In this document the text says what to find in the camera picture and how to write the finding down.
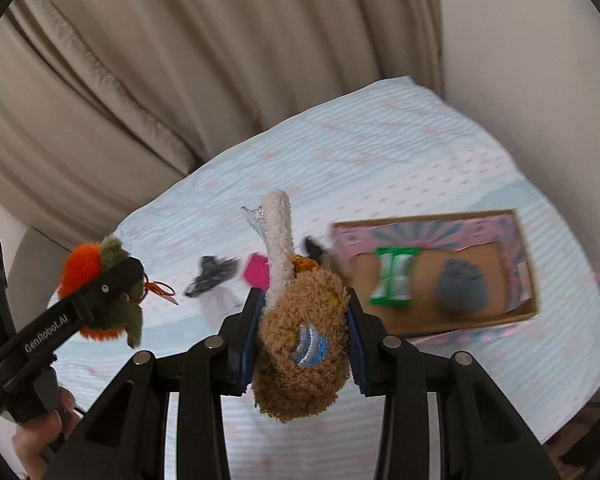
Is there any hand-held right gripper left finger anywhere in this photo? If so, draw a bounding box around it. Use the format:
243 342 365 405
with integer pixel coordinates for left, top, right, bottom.
42 287 268 480

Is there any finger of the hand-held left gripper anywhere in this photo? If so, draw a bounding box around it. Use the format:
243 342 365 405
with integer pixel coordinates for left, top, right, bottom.
0 256 147 397

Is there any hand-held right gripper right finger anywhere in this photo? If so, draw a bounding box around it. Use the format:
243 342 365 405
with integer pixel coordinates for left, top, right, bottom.
344 287 563 480

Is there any orange green plush toy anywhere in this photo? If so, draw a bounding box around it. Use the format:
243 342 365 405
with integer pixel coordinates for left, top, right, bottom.
57 236 147 350

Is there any brown plush toy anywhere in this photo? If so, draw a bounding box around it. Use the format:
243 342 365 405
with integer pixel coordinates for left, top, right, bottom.
252 189 352 424

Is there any pink cardboard box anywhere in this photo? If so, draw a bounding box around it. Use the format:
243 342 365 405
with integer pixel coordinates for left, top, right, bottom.
328 208 541 338

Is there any person's left hand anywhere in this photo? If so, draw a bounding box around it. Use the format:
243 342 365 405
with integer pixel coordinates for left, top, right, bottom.
11 387 81 463

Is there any pink tag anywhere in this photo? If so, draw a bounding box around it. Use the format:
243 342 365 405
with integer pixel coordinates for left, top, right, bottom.
240 252 272 291

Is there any black small accessory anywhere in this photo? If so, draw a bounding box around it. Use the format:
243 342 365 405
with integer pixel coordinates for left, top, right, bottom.
184 255 241 298

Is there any green white packet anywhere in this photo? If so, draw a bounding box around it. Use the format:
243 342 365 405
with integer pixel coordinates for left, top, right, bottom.
367 246 423 308

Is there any orange ribbon loop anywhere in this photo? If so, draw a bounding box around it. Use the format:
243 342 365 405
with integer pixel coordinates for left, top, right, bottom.
144 280 180 307

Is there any black small clip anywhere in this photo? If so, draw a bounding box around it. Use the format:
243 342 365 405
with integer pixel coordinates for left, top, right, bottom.
302 236 331 266

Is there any grey plush toy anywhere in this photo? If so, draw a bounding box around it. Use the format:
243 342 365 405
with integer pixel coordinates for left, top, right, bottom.
434 257 490 318

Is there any clear plastic hair clip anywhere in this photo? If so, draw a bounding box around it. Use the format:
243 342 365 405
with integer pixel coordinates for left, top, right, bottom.
240 205 270 243

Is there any light blue patterned bedsheet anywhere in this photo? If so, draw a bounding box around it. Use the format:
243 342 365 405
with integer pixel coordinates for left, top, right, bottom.
50 76 600 447

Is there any beige curtain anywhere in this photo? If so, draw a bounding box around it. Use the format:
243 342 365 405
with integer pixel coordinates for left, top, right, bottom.
0 0 447 201

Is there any beige padded bed frame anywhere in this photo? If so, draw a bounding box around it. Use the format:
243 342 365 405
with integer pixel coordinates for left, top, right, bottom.
5 227 77 308

